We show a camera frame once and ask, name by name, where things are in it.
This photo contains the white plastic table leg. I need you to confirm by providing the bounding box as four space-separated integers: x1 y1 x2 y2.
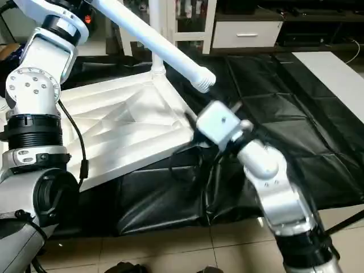
91 0 217 93
149 0 167 79

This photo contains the black mat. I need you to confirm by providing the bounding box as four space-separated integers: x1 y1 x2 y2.
34 50 364 237

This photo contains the white drawer unit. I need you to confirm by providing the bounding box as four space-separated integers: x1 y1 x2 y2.
212 20 284 49

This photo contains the white glass-door cabinet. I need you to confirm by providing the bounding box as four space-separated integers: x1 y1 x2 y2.
117 0 218 56

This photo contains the black metal frame leg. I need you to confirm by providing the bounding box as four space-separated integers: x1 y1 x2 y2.
321 208 364 235

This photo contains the white flat panel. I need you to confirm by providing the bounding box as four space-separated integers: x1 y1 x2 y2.
292 50 364 125

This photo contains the white plastic table top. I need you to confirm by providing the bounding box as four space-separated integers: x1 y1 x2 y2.
0 74 197 193

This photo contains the grey floor cable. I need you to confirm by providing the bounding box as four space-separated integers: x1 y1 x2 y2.
349 39 364 64

